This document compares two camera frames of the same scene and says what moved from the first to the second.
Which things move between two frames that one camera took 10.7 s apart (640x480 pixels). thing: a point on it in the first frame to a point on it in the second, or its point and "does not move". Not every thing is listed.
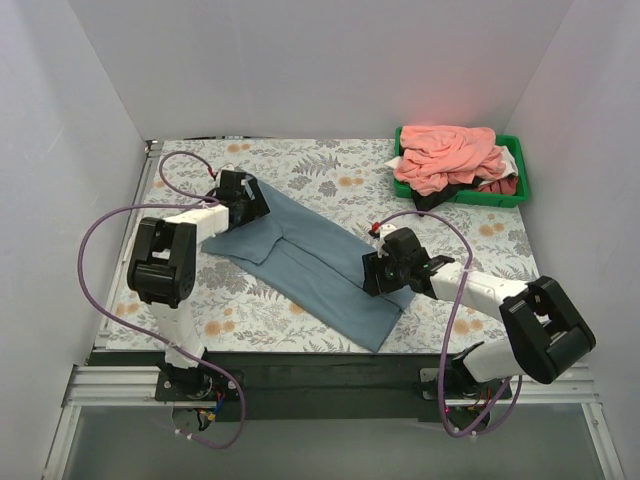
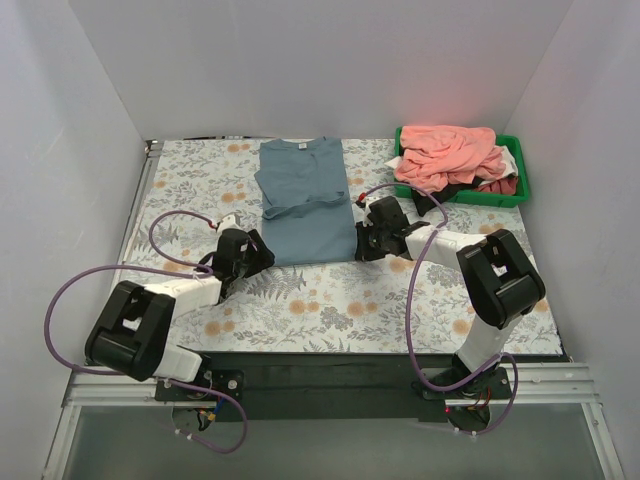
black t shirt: [424, 202] does not move
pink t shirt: [437, 155] does not move
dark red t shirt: [505, 186] does not move
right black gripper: [373, 275] to [368, 242]
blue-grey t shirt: [313, 267] to [308, 214]
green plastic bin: [510, 142] does not move
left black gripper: [255, 201] to [252, 255]
